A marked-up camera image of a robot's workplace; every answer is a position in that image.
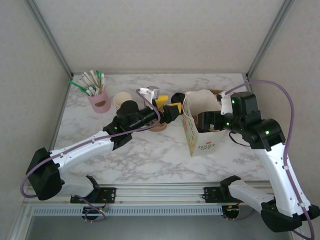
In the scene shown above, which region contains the slotted grey cable duct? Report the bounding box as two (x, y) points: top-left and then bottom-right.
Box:
(31, 206), (224, 217)

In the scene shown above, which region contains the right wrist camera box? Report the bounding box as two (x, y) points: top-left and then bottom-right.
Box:
(216, 91), (235, 115)

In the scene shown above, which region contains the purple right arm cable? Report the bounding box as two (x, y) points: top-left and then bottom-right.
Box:
(221, 79), (315, 240)

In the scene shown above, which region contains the small controller board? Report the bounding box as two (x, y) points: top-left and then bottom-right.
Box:
(223, 204), (241, 218)
(82, 206), (106, 217)

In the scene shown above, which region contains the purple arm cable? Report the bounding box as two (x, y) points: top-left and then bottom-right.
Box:
(221, 79), (315, 240)
(19, 88), (162, 223)

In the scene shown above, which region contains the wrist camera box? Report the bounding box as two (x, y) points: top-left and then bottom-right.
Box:
(216, 91), (235, 115)
(138, 86), (161, 104)

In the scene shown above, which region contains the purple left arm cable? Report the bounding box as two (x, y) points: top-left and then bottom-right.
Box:
(19, 88), (162, 223)

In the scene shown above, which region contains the pulp cup carrier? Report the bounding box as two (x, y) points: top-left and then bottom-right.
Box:
(149, 121), (168, 133)

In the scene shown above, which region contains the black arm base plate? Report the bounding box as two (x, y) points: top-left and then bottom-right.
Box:
(203, 186), (241, 203)
(69, 187), (118, 205)

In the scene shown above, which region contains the green wrapped straw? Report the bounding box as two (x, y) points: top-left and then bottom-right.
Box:
(96, 70), (105, 88)
(67, 79), (90, 95)

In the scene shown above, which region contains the flower print paper bag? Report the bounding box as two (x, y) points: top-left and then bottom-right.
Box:
(182, 90), (218, 158)

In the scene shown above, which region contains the pink metal tin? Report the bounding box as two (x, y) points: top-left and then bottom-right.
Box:
(87, 86), (112, 114)

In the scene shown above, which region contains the aluminium mounting rail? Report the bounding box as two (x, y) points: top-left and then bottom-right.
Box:
(23, 183), (298, 206)

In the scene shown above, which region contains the aluminium frame post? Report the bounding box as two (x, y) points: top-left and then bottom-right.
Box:
(24, 0), (75, 79)
(11, 202), (35, 240)
(244, 0), (296, 80)

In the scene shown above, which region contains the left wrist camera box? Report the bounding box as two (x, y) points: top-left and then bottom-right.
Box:
(138, 86), (161, 104)

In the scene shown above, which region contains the aluminium table side rail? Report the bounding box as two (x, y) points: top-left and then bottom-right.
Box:
(42, 73), (75, 176)
(242, 73), (253, 92)

